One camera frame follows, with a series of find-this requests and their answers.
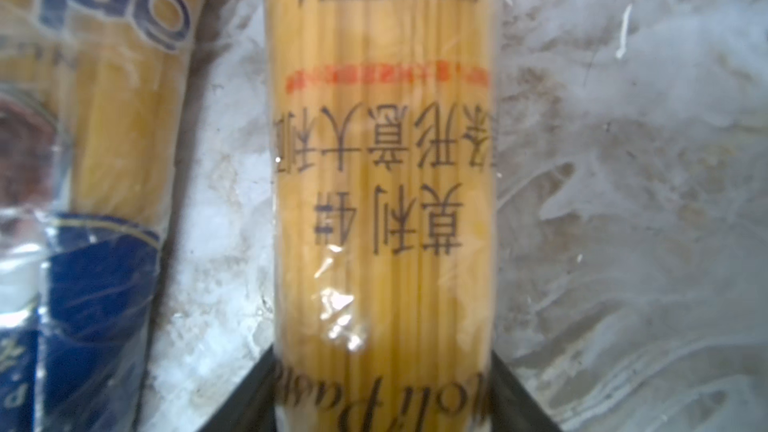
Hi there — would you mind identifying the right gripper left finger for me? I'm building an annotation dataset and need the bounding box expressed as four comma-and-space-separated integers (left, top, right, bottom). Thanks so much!
199, 346, 277, 432

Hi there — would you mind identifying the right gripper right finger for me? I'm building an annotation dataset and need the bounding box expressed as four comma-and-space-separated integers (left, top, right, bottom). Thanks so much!
490, 351, 562, 432

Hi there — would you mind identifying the blue gold spaghetti bag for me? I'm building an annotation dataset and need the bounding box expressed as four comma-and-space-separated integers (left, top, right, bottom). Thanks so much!
266, 0, 497, 431
1, 0, 205, 431

